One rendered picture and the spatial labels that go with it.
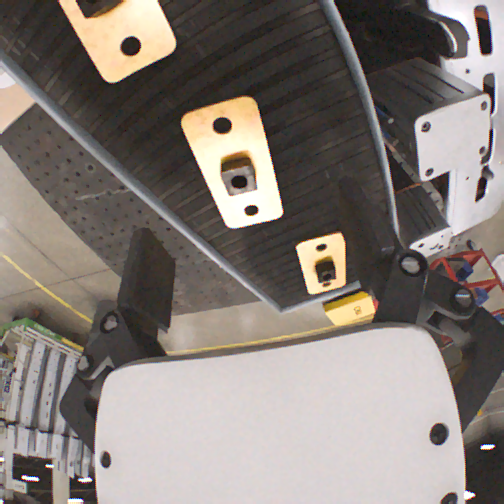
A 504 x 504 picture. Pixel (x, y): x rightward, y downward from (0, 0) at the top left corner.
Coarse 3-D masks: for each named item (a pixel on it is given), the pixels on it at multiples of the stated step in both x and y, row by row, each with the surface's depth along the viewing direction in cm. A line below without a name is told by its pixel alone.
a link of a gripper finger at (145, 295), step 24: (144, 240) 11; (144, 264) 10; (168, 264) 12; (120, 288) 9; (144, 288) 10; (168, 288) 12; (144, 312) 10; (168, 312) 11; (144, 336) 9; (96, 360) 8
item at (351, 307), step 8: (352, 296) 30; (360, 296) 29; (328, 304) 31; (336, 304) 30; (344, 304) 30; (352, 304) 29; (360, 304) 30; (368, 304) 30; (328, 312) 30; (336, 312) 31; (344, 312) 31; (352, 312) 31; (360, 312) 32; (368, 312) 32; (336, 320) 33; (344, 320) 33
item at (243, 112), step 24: (240, 96) 11; (192, 120) 11; (240, 120) 12; (192, 144) 12; (216, 144) 13; (240, 144) 13; (264, 144) 13; (216, 168) 14; (240, 168) 13; (264, 168) 14; (216, 192) 15; (240, 192) 14; (264, 192) 15; (240, 216) 17; (264, 216) 17
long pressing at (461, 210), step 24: (432, 0) 14; (456, 0) 13; (480, 0) 11; (456, 72) 20; (480, 72) 19; (456, 168) 32; (480, 168) 32; (456, 192) 37; (456, 216) 42; (480, 216) 42
